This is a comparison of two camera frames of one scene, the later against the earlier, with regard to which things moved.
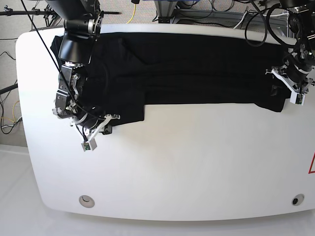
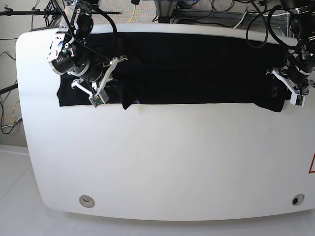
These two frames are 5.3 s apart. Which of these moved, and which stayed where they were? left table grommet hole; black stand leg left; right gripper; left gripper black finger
Moved: left gripper black finger
Stayed: right gripper; left table grommet hole; black stand leg left
